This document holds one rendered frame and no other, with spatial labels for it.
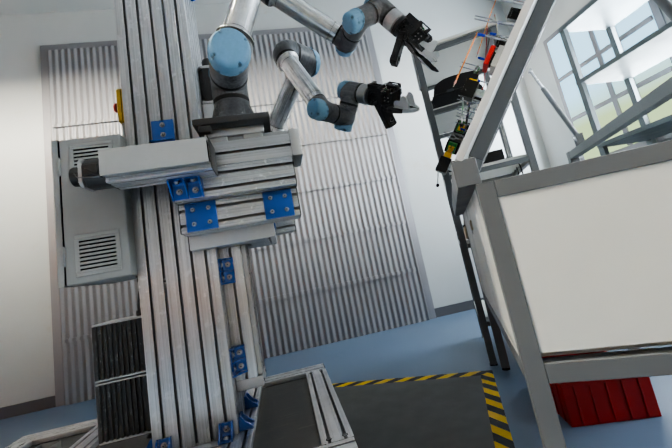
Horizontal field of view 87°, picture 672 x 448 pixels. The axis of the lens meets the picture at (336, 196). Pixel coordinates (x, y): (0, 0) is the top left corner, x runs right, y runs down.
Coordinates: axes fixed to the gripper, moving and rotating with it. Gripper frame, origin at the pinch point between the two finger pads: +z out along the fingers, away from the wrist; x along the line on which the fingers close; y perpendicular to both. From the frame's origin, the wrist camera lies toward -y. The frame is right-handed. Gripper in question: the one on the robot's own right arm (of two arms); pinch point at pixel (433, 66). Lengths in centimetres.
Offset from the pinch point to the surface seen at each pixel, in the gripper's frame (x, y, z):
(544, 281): -33, -24, 65
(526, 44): -16.6, 15.9, 20.0
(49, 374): 71, -336, -65
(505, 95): -17.4, 2.8, 26.6
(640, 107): 13, 35, 53
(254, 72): 170, -75, -187
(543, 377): -35, -38, 79
